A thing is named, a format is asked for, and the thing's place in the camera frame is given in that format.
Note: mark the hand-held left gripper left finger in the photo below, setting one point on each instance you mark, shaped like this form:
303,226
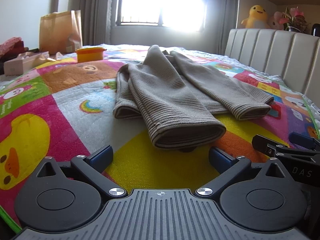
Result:
101,158

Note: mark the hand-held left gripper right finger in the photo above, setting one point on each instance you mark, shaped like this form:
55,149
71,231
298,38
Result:
220,161

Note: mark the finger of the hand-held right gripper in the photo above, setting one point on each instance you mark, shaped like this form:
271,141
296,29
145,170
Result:
300,137
265,145

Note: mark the beige striped knit garment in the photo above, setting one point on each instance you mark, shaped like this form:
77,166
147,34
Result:
175,100

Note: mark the red pink clothes pile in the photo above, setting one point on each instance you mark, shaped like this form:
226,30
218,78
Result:
10,43

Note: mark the beige padded headboard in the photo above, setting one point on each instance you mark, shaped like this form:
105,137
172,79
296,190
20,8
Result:
275,52

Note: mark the yellow orange round container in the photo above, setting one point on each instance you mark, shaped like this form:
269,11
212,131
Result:
90,56

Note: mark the black device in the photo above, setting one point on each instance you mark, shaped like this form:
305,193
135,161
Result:
315,30

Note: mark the pink plush toy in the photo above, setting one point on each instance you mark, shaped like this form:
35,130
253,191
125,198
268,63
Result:
275,22

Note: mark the pink flower bouquet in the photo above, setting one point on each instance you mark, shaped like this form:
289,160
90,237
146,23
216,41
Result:
295,17

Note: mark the pale pink cardboard box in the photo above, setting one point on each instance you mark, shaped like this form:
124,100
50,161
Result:
17,66

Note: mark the grey curtain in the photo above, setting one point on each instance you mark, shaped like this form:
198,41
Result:
222,25
95,12

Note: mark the yellow duck plush toy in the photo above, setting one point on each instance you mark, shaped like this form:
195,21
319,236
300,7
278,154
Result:
257,15

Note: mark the brown paper bag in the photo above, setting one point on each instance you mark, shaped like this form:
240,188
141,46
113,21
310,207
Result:
55,35

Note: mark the barred window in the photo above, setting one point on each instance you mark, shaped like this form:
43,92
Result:
150,0

